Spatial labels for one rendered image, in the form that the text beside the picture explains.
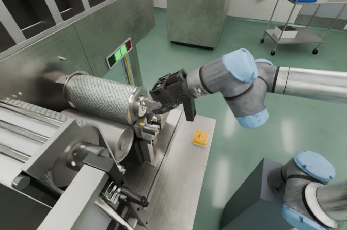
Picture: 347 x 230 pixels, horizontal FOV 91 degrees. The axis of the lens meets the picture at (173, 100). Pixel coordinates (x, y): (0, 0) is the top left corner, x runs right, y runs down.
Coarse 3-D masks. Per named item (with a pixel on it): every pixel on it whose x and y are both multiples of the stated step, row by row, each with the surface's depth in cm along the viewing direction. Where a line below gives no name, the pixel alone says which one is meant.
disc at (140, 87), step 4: (136, 88) 57; (140, 88) 60; (144, 88) 63; (136, 92) 58; (132, 96) 56; (132, 100) 56; (128, 104) 55; (128, 108) 55; (128, 112) 55; (128, 116) 56; (128, 120) 57; (132, 120) 60; (132, 124) 60
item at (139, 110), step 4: (140, 96) 60; (144, 96) 60; (136, 100) 58; (140, 100) 58; (136, 104) 58; (140, 104) 58; (136, 108) 58; (140, 108) 59; (144, 108) 63; (136, 112) 59; (140, 112) 60; (144, 112) 63; (140, 116) 61
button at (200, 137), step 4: (196, 132) 92; (200, 132) 92; (204, 132) 92; (196, 136) 90; (200, 136) 90; (204, 136) 90; (196, 140) 89; (200, 140) 89; (204, 140) 89; (200, 144) 89; (204, 144) 88
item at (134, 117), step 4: (76, 76) 64; (72, 80) 63; (68, 88) 62; (68, 92) 62; (140, 92) 60; (144, 92) 63; (136, 96) 58; (132, 104) 56; (132, 108) 57; (132, 112) 58; (132, 116) 58; (136, 116) 62; (136, 120) 62
